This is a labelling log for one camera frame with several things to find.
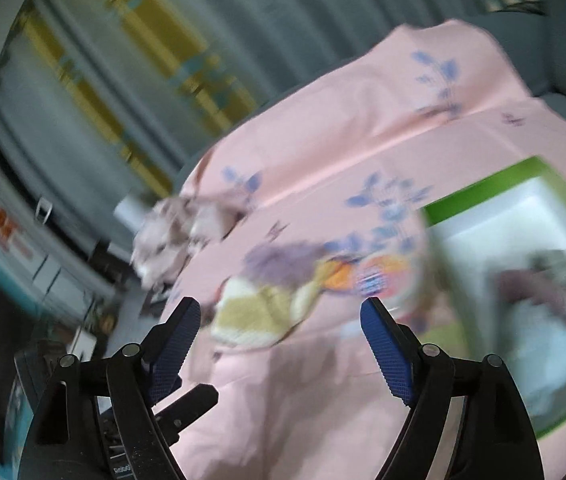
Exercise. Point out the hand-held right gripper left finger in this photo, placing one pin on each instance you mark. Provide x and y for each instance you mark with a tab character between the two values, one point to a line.
179	340

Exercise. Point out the round container orange label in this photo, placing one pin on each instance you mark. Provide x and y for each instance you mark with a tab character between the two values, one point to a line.
370	275

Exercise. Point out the purple fluffy cloth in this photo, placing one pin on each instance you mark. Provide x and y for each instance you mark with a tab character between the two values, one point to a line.
283	262

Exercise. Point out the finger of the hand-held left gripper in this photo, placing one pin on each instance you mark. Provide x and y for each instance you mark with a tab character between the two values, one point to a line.
190	405

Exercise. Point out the cream yellow knitted cloth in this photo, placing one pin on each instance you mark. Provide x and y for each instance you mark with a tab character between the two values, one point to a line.
258	310

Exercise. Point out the grey sofa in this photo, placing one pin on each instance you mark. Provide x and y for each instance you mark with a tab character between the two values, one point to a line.
563	70

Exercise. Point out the crumpled beige cloth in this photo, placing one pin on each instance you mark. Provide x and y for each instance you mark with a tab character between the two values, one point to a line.
173	235

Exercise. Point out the green tray with items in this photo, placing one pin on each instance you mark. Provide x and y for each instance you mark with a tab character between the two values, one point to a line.
513	285

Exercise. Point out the grey and yellow curtain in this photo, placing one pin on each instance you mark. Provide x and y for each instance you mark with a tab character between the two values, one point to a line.
163	60

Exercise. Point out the white cabinet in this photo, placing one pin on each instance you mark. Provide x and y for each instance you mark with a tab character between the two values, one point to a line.
18	240

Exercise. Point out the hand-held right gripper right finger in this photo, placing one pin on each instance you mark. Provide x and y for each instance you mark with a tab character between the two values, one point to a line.
388	355

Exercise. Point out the pink printed bedsheet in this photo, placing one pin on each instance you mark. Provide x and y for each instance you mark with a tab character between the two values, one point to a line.
343	160

